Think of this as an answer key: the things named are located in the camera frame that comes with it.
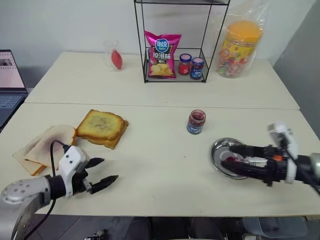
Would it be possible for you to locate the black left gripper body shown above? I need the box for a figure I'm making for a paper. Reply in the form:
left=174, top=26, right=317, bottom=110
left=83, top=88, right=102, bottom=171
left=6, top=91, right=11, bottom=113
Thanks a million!
left=70, top=163, right=95, bottom=197

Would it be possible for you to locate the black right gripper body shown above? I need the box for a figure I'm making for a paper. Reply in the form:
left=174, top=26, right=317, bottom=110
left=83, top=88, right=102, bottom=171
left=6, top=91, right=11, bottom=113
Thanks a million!
left=261, top=144, right=289, bottom=188

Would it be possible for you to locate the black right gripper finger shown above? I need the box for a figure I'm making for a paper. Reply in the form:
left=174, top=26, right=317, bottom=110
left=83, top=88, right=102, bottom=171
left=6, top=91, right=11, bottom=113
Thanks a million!
left=228, top=144, right=268, bottom=158
left=220, top=159, right=268, bottom=183

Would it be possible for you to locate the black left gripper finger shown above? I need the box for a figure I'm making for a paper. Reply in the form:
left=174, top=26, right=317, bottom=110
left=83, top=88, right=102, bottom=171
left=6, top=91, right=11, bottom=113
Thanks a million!
left=85, top=157, right=106, bottom=170
left=90, top=174, right=120, bottom=195

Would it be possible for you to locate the silver metal spoon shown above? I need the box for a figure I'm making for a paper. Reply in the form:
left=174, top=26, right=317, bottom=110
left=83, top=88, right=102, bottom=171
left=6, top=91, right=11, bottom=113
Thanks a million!
left=223, top=155, right=268, bottom=168

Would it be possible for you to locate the golden toasted bread slice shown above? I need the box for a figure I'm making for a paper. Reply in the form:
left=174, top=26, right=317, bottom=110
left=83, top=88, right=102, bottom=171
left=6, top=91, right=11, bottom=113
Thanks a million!
left=84, top=119, right=130, bottom=151
left=75, top=109, right=125, bottom=141

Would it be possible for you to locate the white jam-stained bread slice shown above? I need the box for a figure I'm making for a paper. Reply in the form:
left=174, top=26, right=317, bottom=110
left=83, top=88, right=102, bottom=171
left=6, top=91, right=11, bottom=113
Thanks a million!
left=24, top=124, right=77, bottom=166

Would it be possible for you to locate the open blue-label jam jar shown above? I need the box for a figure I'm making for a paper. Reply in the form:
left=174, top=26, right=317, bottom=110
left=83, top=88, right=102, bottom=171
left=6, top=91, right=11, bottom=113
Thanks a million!
left=186, top=108, right=207, bottom=136

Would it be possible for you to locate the blue-label closed jam jar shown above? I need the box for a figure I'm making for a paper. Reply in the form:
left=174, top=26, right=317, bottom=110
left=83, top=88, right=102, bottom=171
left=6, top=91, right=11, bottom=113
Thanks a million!
left=190, top=57, right=205, bottom=81

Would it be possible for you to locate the red-label closed jam jar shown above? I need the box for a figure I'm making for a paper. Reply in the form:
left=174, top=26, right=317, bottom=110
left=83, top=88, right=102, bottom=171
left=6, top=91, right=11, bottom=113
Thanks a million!
left=178, top=53, right=193, bottom=76

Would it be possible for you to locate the round shiny metal dish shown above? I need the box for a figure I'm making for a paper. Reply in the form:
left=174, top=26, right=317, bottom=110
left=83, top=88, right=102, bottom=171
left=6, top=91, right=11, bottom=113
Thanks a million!
left=210, top=137, right=251, bottom=180

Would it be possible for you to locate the white plastic bin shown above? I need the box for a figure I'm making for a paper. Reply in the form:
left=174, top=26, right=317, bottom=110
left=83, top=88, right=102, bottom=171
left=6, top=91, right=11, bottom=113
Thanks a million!
left=242, top=216, right=309, bottom=239

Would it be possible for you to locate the orange-lid candy jar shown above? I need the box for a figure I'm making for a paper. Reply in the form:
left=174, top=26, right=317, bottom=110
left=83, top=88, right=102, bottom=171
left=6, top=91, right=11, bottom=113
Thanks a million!
left=216, top=20, right=264, bottom=80

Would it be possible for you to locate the red liquid glass bottle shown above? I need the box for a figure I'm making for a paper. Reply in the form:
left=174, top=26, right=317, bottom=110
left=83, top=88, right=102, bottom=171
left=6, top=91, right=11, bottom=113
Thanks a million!
left=103, top=39, right=125, bottom=73

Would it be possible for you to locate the open laptop computer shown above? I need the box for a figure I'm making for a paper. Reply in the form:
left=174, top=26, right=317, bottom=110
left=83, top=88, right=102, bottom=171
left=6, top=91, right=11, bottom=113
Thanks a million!
left=0, top=49, right=29, bottom=134

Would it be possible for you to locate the pink potato chips bag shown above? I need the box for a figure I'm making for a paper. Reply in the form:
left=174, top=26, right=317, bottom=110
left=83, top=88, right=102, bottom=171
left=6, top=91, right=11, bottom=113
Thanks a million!
left=143, top=30, right=183, bottom=81

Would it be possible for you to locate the clear plastic bag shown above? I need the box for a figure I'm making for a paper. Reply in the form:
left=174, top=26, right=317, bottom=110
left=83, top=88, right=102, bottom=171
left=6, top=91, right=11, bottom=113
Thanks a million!
left=214, top=0, right=274, bottom=80

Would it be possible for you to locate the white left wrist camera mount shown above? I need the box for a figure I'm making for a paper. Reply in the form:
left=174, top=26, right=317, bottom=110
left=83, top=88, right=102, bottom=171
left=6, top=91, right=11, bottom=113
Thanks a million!
left=58, top=145, right=90, bottom=200

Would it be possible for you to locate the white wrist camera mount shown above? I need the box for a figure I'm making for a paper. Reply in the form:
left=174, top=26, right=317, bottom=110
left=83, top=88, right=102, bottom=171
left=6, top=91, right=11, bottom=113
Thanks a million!
left=266, top=122, right=300, bottom=185
left=58, top=145, right=90, bottom=200

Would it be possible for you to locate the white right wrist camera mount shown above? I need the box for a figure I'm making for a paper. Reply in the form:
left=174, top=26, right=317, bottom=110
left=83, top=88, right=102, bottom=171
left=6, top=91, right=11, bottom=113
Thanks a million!
left=266, top=122, right=300, bottom=185

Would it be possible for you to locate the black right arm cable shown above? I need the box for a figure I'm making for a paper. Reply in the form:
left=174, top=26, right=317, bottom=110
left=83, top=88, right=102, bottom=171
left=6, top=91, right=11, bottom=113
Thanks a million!
left=280, top=138, right=320, bottom=197

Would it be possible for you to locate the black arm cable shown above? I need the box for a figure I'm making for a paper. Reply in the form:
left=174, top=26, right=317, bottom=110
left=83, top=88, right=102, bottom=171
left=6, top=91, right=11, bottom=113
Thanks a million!
left=280, top=138, right=320, bottom=197
left=23, top=140, right=72, bottom=240

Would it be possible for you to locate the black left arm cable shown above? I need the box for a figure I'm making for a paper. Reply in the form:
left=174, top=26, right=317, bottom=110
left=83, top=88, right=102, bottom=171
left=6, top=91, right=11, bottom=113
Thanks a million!
left=23, top=140, right=72, bottom=240

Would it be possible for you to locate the black wire shelf rack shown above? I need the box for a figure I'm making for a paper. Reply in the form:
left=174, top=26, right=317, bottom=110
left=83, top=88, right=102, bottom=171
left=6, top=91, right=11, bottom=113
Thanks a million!
left=133, top=0, right=232, bottom=85

